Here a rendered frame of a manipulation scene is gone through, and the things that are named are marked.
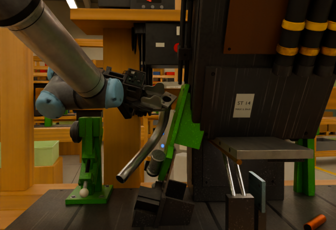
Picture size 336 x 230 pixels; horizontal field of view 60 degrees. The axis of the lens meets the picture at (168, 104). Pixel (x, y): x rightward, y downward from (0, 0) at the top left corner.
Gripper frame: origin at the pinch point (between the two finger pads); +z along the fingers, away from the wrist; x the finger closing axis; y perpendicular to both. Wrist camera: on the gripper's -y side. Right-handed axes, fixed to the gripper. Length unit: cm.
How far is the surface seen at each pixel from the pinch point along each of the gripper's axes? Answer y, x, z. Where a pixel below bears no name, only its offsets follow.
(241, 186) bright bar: 4.1, -23.6, 21.4
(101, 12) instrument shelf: 8.1, 26.3, -29.2
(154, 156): -0.2, -18.8, -0.4
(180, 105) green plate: 9.6, -8.2, 2.9
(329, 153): -314, 282, 322
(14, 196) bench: -45, -21, -44
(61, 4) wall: -520, 828, -412
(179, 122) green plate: 6.6, -11.3, 3.6
